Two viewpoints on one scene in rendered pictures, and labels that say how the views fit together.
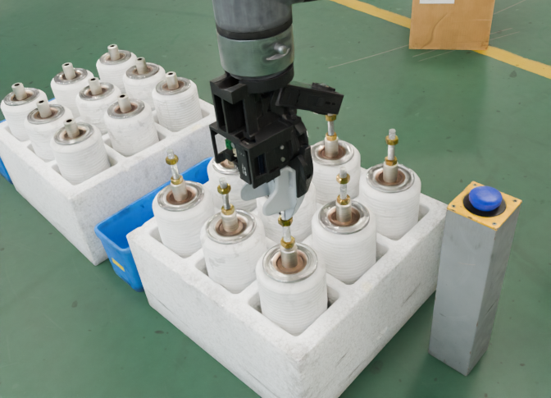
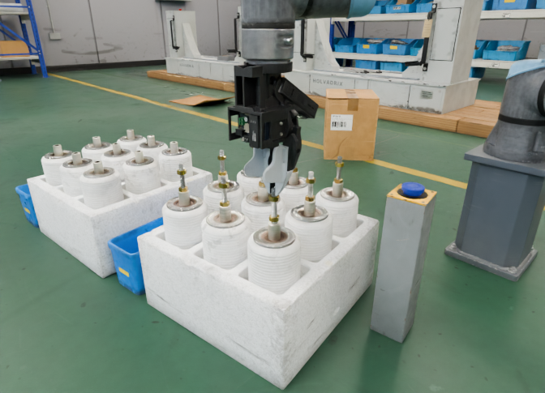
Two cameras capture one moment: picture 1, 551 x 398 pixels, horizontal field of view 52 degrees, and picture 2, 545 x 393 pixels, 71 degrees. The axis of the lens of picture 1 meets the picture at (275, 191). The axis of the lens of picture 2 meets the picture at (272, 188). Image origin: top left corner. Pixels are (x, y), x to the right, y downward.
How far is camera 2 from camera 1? 24 cm
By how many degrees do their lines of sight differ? 18
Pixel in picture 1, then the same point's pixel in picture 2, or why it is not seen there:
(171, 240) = (175, 236)
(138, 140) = (148, 183)
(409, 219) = (352, 224)
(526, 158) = not seen: hidden behind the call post
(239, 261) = (232, 242)
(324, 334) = (302, 292)
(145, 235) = (152, 237)
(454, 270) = (392, 247)
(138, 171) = (145, 205)
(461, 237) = (398, 218)
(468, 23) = (361, 143)
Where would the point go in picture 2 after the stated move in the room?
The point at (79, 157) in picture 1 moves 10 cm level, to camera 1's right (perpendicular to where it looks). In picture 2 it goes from (102, 187) to (144, 185)
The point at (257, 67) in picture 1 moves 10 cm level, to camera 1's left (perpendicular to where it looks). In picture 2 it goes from (272, 52) to (195, 52)
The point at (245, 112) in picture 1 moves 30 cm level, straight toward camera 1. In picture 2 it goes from (259, 88) to (344, 150)
